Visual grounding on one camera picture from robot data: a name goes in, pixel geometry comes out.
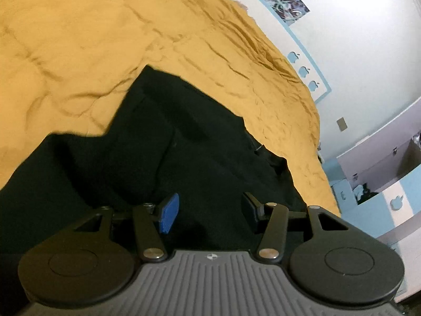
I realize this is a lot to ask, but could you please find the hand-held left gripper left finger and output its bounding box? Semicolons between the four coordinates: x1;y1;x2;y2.
73;193;180;261

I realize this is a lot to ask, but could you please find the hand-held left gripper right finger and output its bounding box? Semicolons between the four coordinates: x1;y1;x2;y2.
242;191;350;260

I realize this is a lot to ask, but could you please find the black garment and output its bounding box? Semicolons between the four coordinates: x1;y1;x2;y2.
0;65;308;305

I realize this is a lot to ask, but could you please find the black white clothes pile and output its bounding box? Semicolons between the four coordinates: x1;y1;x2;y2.
352;184;379;205

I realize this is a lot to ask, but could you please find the blue and white cabinet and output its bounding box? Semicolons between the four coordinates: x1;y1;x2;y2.
324;97;421;303

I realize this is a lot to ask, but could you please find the mustard yellow bed blanket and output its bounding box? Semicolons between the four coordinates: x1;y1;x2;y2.
0;0;341;218

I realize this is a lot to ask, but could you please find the blue bordered wall panel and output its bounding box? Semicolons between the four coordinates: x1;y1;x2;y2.
197;0;332;103

